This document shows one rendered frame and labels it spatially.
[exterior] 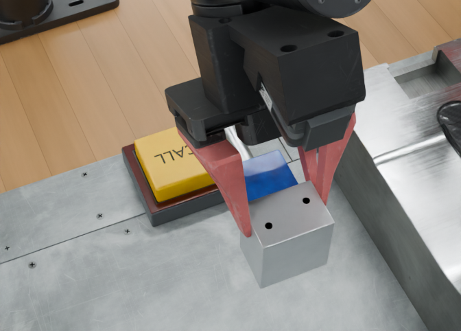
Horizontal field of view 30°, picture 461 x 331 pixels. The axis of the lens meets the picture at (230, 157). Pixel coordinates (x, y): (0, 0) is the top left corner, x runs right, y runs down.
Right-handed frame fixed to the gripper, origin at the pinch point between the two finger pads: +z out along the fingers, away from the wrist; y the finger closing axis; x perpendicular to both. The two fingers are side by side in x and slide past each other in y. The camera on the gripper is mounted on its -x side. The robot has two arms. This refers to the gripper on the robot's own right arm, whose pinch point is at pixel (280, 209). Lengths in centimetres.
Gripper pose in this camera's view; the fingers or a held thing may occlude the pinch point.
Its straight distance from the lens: 56.1
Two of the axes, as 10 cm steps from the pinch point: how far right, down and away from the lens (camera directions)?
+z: 1.9, 8.8, 4.3
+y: 9.2, -3.1, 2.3
